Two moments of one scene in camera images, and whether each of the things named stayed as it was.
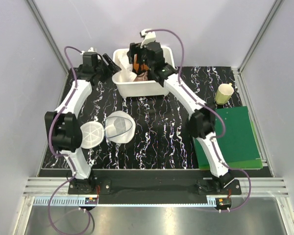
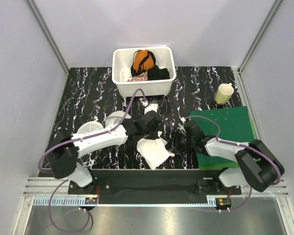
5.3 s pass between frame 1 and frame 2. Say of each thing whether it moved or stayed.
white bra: moved
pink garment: stayed
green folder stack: stayed
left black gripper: moved
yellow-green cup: stayed
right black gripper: moved
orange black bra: stayed
